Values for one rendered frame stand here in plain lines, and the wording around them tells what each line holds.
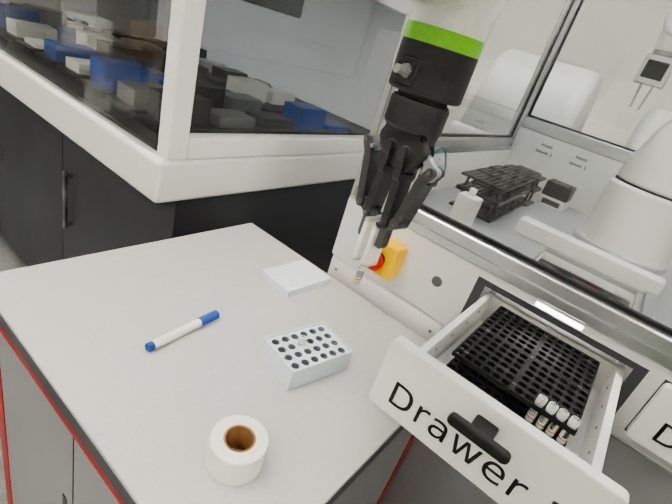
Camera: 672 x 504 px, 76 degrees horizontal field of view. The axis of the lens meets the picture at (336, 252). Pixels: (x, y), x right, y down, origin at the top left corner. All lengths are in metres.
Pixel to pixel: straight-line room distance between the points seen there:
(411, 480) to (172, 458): 0.68
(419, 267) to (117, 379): 0.57
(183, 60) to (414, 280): 0.64
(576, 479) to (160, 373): 0.53
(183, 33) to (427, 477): 1.06
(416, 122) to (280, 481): 0.46
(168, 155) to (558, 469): 0.89
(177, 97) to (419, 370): 0.72
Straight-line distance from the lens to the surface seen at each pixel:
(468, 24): 0.53
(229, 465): 0.56
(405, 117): 0.54
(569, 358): 0.81
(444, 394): 0.57
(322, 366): 0.71
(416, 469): 1.12
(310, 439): 0.65
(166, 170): 1.04
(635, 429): 0.88
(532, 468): 0.58
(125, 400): 0.66
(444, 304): 0.89
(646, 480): 0.94
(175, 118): 1.01
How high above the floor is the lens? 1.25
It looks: 26 degrees down
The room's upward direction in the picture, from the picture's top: 18 degrees clockwise
